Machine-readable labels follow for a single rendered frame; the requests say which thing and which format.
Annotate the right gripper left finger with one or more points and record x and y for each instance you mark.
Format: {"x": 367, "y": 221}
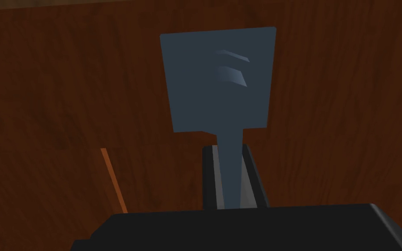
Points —
{"x": 210, "y": 181}

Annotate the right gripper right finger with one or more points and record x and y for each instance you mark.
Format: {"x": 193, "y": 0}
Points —
{"x": 251, "y": 181}

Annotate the dark blue spatula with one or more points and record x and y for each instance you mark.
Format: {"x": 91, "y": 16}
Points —
{"x": 218, "y": 83}

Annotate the thin orange stick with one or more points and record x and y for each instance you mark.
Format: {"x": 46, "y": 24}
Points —
{"x": 114, "y": 181}

